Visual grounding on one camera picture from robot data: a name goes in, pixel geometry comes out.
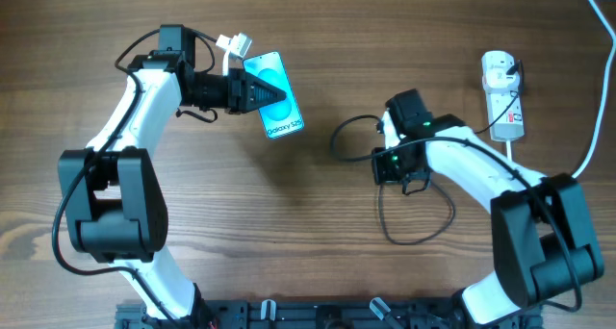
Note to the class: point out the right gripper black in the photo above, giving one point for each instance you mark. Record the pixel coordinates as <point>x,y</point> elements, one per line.
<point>384,173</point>

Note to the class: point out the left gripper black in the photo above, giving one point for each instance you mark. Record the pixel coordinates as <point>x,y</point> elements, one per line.
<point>239,88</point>

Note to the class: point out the teal screen smartphone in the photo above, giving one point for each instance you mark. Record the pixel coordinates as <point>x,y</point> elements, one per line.
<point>280,112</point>

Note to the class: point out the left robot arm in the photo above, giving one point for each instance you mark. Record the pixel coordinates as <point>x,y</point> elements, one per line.
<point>112,216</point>

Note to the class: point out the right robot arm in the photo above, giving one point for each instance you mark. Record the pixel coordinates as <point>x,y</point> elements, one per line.
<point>543,238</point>

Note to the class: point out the white power strip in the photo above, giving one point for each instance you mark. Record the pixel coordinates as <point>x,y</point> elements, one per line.
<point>503,84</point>

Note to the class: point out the black mounting rail base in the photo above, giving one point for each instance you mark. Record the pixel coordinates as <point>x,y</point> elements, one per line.
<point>418,313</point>

